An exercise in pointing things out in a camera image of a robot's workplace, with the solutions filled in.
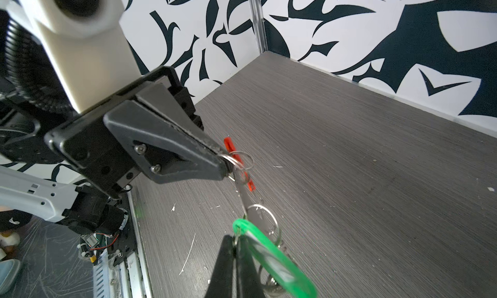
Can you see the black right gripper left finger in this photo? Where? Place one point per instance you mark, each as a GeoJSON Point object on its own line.
{"type": "Point", "coordinates": [222, 279]}

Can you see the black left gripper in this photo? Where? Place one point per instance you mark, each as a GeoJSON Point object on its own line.
{"type": "Point", "coordinates": [150, 127]}

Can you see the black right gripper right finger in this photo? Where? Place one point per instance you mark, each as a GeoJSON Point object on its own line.
{"type": "Point", "coordinates": [247, 281]}

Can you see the green tagged key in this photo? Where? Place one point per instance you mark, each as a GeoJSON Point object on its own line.
{"type": "Point", "coordinates": [274, 261]}

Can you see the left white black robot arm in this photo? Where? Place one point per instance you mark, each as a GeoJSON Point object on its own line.
{"type": "Point", "coordinates": [82, 208]}

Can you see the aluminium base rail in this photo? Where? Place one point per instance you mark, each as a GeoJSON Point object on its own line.
{"type": "Point", "coordinates": [118, 261]}

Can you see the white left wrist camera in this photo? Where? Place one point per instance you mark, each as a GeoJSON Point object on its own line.
{"type": "Point", "coordinates": [62, 55]}

